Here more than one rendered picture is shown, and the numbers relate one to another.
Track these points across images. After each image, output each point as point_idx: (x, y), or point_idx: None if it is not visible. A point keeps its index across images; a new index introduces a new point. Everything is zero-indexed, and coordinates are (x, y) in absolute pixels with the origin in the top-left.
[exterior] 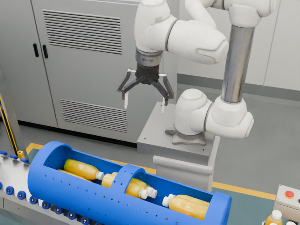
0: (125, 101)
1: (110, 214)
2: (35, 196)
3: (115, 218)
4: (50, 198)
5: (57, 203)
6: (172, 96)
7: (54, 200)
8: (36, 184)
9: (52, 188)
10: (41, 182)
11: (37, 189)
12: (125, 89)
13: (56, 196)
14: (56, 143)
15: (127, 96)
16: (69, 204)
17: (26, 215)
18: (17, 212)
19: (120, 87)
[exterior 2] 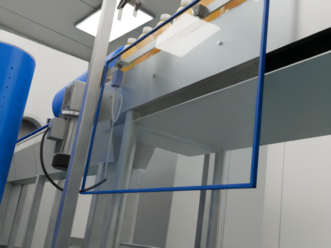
0: (117, 14)
1: (78, 78)
2: (52, 107)
3: (79, 78)
4: (58, 97)
5: (59, 100)
6: (139, 0)
7: (59, 97)
8: (57, 92)
9: (62, 88)
10: (60, 89)
11: (56, 95)
12: (119, 6)
13: (61, 91)
14: None
15: (121, 14)
16: (64, 92)
17: (41, 138)
18: (38, 139)
19: (117, 5)
